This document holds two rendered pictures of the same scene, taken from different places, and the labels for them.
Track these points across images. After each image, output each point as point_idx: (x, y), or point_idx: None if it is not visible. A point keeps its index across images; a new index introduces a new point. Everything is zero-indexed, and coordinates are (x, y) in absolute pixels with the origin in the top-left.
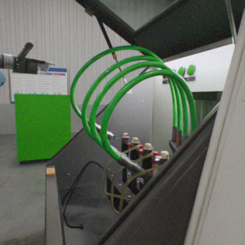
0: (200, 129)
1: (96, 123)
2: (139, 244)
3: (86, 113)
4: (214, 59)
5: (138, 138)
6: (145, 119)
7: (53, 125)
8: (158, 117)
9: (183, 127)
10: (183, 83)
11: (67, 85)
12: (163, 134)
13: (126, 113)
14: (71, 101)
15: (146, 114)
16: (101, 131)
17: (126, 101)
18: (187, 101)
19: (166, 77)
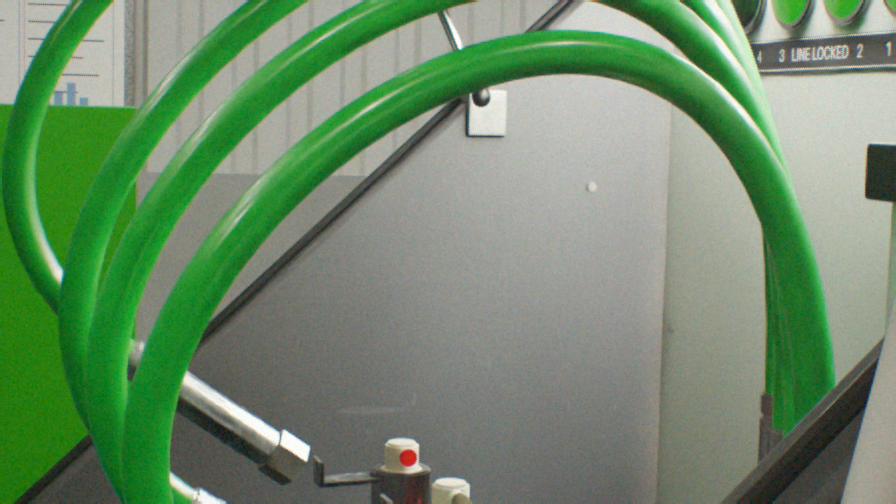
0: (782, 461)
1: (241, 353)
2: None
3: (266, 242)
4: None
5: (558, 464)
6: (610, 324)
7: (9, 330)
8: (703, 313)
9: (785, 419)
10: (726, 128)
11: (130, 30)
12: (733, 442)
13: (463, 281)
14: (13, 219)
15: (614, 288)
16: (129, 457)
17: (467, 192)
18: (768, 246)
19: (753, 20)
